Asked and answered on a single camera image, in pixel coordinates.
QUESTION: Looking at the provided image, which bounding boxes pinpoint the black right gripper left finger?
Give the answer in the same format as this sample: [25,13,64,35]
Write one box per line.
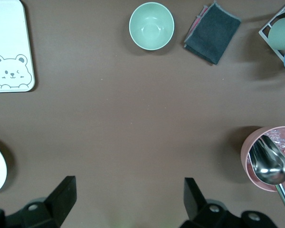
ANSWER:
[0,176,76,228]

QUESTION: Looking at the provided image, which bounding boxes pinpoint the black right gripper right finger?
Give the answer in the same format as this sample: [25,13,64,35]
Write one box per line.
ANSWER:
[180,177,276,228]

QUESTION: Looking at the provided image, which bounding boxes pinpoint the pink bowl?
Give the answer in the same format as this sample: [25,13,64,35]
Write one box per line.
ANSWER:
[241,125,285,192]

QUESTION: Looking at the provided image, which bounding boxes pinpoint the stainless steel scoop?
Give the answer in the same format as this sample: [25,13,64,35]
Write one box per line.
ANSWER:
[248,135,285,218]

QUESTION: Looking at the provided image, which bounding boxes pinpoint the brown table mat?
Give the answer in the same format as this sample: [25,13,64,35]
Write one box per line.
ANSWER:
[0,0,285,228]

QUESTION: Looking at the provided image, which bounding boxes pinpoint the clear ice cubes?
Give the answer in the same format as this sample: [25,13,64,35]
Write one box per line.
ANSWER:
[267,129,285,162]

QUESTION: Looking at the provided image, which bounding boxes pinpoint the dark grey folded cloth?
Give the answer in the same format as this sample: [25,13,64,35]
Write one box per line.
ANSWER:
[183,1,242,65]

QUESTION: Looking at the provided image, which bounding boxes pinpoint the cream bear print tray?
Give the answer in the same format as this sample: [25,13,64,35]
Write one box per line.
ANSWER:
[0,0,36,93]

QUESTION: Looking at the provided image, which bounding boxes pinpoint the pale green bowl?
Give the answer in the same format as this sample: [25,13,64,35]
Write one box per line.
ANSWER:
[129,2,175,51]

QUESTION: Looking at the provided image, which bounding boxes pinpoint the sage green cup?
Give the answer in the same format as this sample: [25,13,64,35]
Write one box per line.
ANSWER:
[268,17,285,51]

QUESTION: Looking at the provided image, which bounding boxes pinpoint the white wire cup rack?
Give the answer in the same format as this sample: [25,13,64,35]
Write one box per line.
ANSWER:
[258,0,285,76]

